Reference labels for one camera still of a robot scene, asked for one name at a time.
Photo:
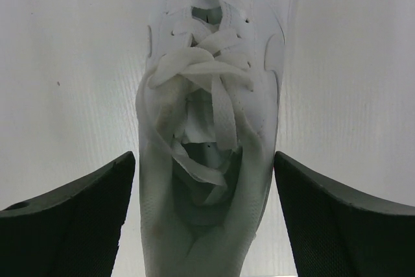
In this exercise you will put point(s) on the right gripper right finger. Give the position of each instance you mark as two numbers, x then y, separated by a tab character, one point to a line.
336	230

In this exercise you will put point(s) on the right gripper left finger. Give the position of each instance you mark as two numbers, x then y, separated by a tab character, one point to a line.
73	230

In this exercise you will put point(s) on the white sneaker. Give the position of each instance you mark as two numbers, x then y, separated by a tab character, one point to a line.
207	109

